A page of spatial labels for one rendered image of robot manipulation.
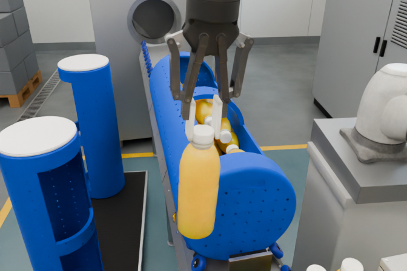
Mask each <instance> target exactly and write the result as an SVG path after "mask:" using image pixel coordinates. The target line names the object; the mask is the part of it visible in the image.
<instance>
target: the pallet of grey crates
mask: <svg viewBox="0 0 407 271"><path fill-rule="evenodd" d="M29 28H30V27H29V23H28V18H27V14H26V10H25V7H24V2H23V0H0V98H3V97H8V101H9V103H10V107H11V108H20V107H21V106H22V105H23V104H24V102H25V101H26V100H27V99H28V98H29V96H30V95H31V94H32V92H34V90H35V89H36V88H37V87H38V85H39V84H40V83H41V82H42V75H41V71H40V69H39V67H38V62H37V58H36V53H35V50H34V46H33V41H32V38H31V33H30V29H29Z"/></svg>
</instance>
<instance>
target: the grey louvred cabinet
mask: <svg viewBox="0 0 407 271"><path fill-rule="evenodd" d="M394 63H399V64H407V0H326V3H325V11H324V15H323V23H322V31H321V35H320V42H319V50H318V55H317V62H316V69H315V74H314V82H313V89H312V93H311V94H312V95H313V97H314V104H315V105H316V106H317V107H318V109H319V110H321V112H322V113H323V114H324V115H325V116H326V118H327V119H337V118H356V117H357V112H358V109H359V105H360V101H361V99H362V96H363V93H364V91H365V88H366V86H367V84H368V83H369V81H370V80H371V78H372V77H373V75H375V74H376V72H378V71H379V70H380V69H382V68H383V67H384V66H385V65H387V64H394Z"/></svg>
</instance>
